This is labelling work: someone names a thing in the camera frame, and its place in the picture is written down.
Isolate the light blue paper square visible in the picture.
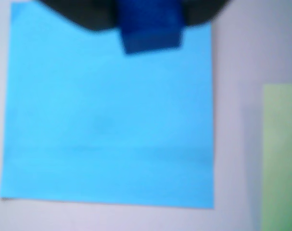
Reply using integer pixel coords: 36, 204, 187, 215
0, 2, 215, 209

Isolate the tiny blue cube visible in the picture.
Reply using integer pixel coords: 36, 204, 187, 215
115, 0, 185, 55

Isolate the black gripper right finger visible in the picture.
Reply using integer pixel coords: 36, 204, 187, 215
180, 0, 232, 26

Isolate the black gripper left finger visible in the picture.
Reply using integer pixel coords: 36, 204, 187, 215
36, 0, 121, 31

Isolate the green paper square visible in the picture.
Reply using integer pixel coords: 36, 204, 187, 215
261, 83, 292, 231

